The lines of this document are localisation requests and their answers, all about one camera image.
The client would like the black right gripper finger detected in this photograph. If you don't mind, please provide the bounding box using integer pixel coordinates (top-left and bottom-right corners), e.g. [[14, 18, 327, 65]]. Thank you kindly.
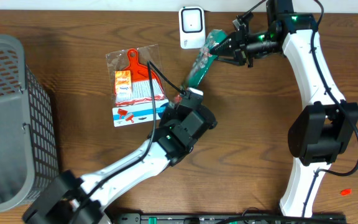
[[209, 32, 238, 57], [218, 58, 249, 66]]

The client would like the green packaged item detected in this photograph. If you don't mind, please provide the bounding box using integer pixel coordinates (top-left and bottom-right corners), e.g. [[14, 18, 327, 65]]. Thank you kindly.
[[180, 29, 227, 95]]

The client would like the red packaged item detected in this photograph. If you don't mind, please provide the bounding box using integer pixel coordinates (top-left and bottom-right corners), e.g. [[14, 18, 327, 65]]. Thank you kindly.
[[106, 44, 168, 128]]

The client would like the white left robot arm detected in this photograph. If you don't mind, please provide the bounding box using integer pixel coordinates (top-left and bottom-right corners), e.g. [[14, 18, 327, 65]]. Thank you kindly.
[[22, 101, 217, 223]]

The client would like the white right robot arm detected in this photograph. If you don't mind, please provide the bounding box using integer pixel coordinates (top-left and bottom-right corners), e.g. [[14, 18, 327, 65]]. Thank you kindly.
[[210, 0, 358, 218]]

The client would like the white barcode scanner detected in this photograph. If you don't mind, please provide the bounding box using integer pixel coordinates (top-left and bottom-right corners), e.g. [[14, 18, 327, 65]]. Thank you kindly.
[[178, 6, 206, 49]]

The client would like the grey plastic basket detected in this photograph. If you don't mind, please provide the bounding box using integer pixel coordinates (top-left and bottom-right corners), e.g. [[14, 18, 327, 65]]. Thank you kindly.
[[0, 34, 60, 212]]

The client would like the small red floor marker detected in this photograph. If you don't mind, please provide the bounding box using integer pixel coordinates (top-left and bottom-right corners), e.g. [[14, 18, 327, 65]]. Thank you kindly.
[[340, 189, 352, 196]]

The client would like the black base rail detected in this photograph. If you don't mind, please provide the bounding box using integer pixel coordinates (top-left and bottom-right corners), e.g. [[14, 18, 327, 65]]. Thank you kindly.
[[111, 207, 347, 224]]

